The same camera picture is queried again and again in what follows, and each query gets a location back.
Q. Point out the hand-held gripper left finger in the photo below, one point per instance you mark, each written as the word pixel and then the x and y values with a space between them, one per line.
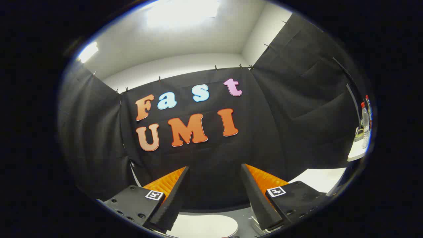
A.
pixel 173 201

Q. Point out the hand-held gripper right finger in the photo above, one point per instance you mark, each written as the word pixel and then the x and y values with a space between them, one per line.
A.
pixel 257 198

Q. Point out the white toilet lid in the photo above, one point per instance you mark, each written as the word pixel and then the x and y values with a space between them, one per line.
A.
pixel 205 226

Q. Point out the black backdrop cloth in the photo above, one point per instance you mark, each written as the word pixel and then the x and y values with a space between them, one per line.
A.
pixel 214 155

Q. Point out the white side table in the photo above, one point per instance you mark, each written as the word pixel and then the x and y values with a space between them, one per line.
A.
pixel 357 152

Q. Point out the grey green object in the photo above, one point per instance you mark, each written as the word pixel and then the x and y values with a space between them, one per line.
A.
pixel 359 135

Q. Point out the clear bottle with red cap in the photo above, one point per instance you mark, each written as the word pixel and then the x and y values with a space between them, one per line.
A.
pixel 365 129
pixel 369 109

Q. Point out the ceiling light panel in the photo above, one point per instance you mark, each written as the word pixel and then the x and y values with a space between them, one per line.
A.
pixel 88 52

